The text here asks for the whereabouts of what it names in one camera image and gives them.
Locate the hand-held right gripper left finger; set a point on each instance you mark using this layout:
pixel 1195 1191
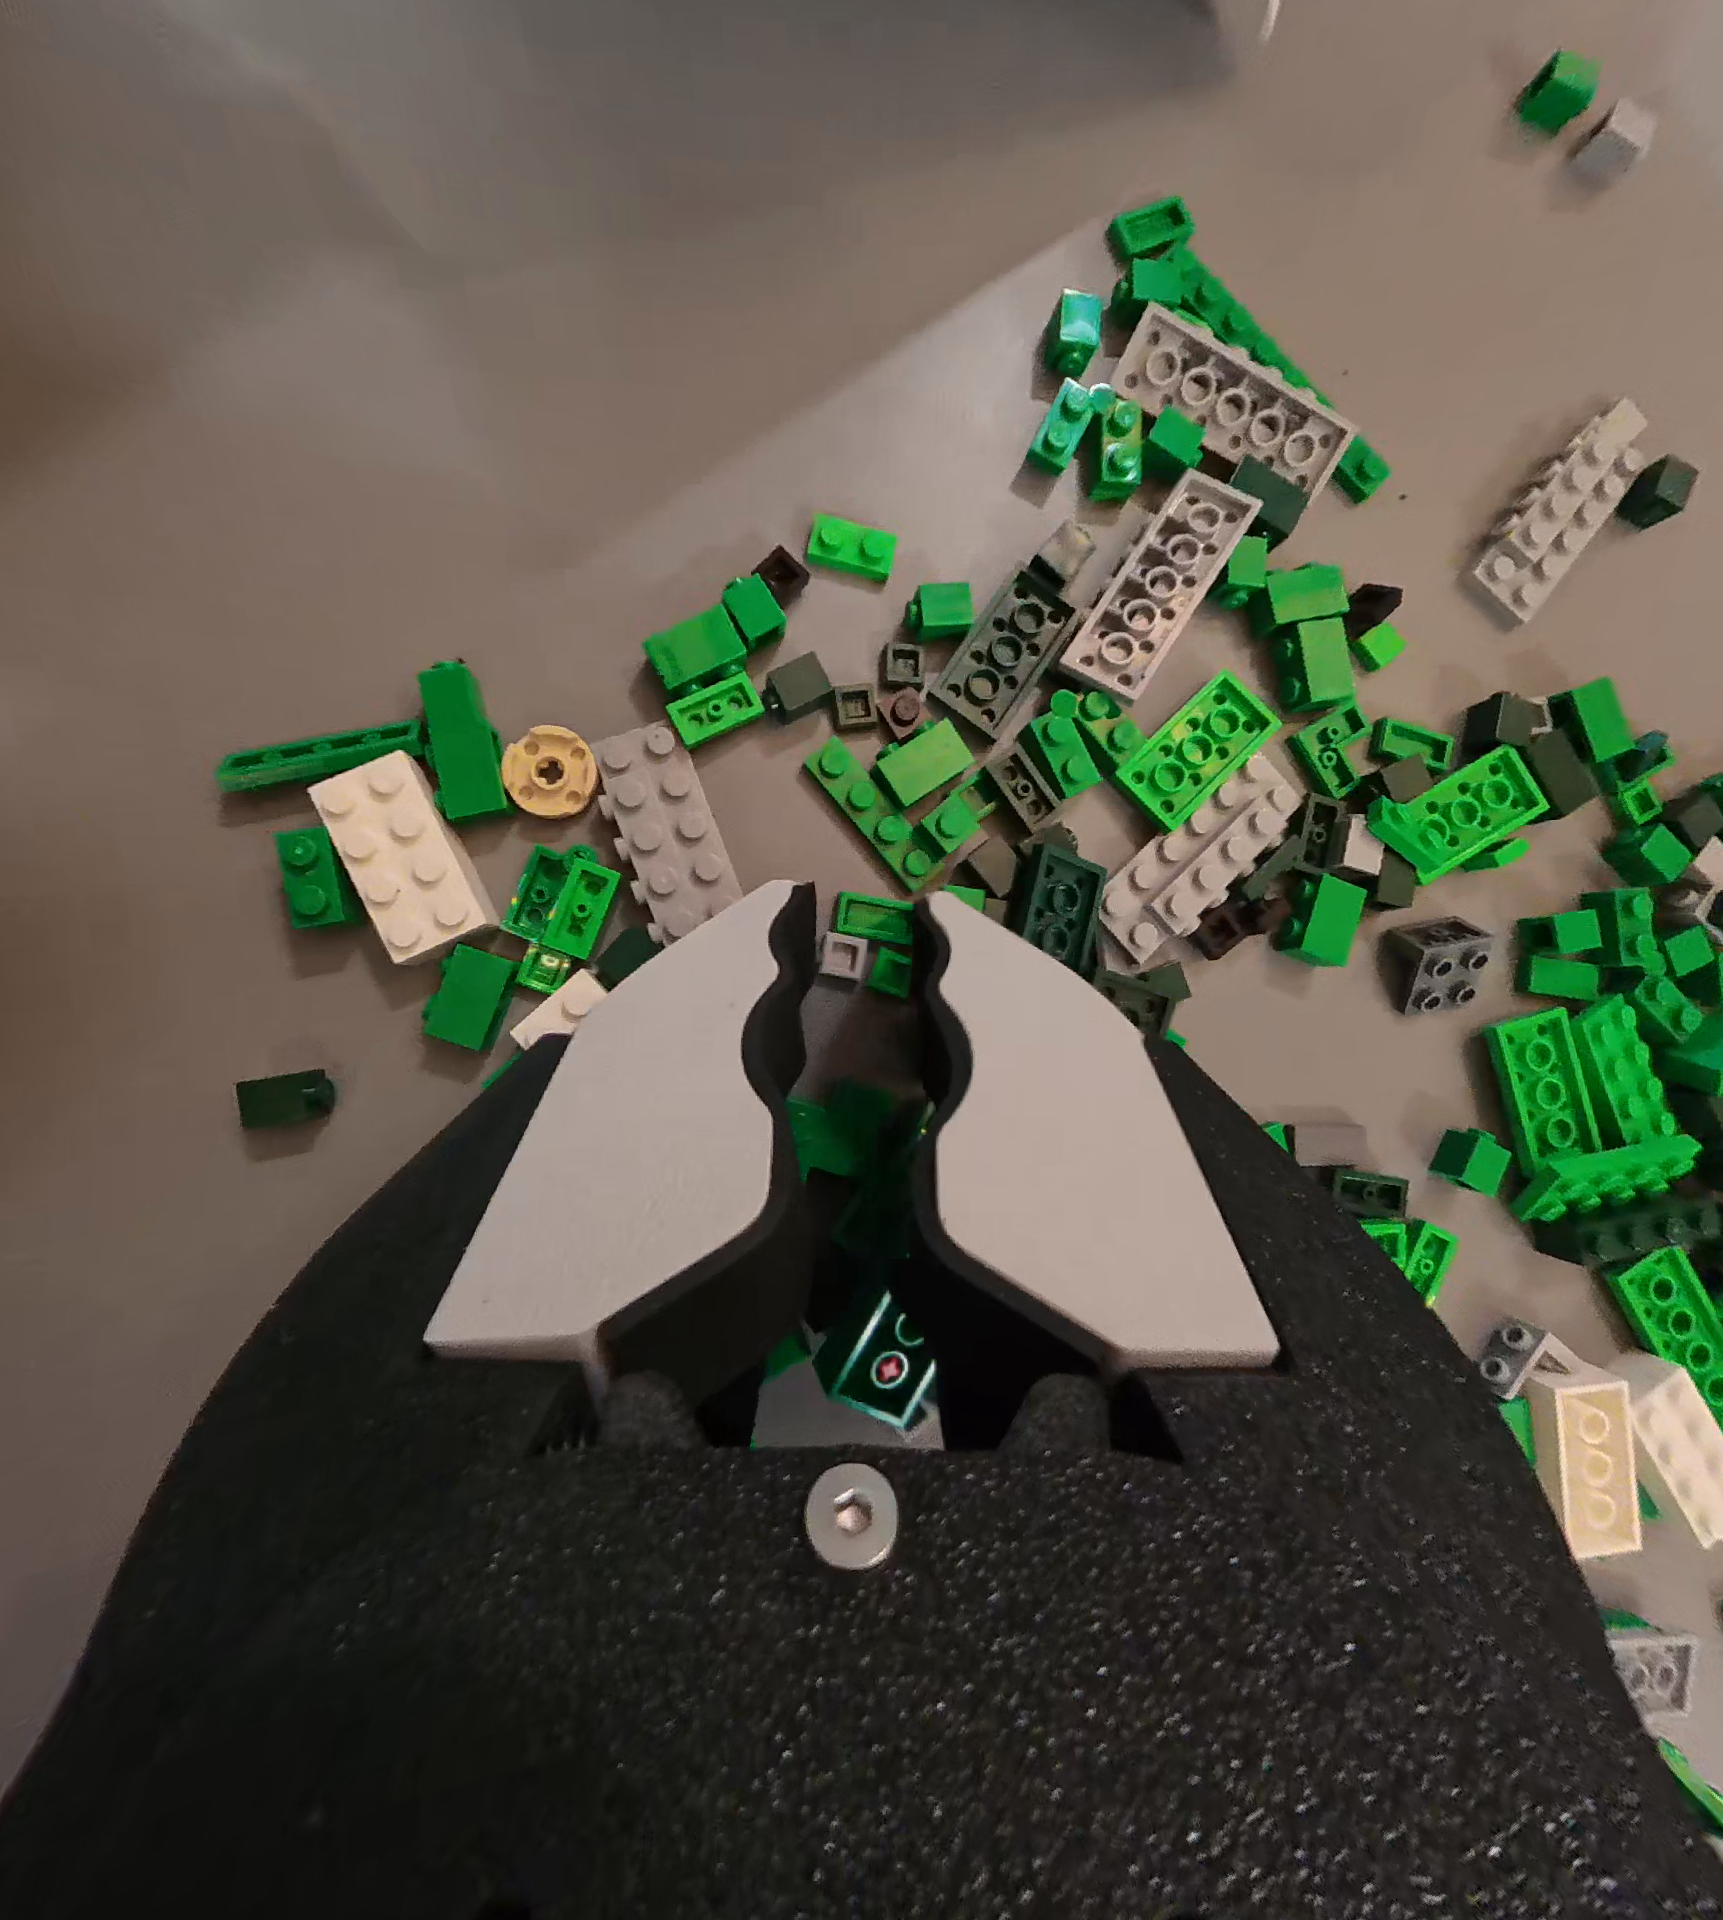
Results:
pixel 605 1184

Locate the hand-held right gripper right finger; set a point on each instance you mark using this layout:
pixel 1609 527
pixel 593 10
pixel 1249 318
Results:
pixel 1071 1184

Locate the pile of green toy bricks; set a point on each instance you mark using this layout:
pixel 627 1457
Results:
pixel 1197 750

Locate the single dark green toy brick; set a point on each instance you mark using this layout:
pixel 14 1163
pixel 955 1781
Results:
pixel 283 1100

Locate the long light grey studded plate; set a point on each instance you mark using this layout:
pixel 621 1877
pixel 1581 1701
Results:
pixel 1197 862

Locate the light grey studded toy plate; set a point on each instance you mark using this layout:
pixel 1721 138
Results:
pixel 665 825

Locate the tan round toy plate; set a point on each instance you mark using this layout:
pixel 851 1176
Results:
pixel 547 773

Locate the dark grey sloped toy brick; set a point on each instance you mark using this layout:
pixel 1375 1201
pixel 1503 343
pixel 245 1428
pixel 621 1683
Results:
pixel 1439 963

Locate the thin green toy beam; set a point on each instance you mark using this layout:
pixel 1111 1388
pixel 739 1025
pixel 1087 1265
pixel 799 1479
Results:
pixel 313 754

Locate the white upturned toy brick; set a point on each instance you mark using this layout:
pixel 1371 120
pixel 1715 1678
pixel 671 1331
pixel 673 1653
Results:
pixel 1589 1462

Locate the grey upturned toy brick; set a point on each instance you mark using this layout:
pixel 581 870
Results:
pixel 1161 585

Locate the white studded toy brick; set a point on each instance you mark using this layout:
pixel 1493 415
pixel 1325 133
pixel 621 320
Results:
pixel 1701 1448

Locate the long grey upturned toy plate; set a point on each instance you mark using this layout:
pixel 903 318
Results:
pixel 1229 399

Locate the narrow light grey toy plate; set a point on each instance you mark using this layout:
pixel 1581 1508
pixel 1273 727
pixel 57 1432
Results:
pixel 1559 510

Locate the small grey toy cube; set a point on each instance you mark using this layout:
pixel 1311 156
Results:
pixel 1615 141

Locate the small green toy cube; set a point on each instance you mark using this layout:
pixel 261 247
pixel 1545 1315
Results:
pixel 1555 90

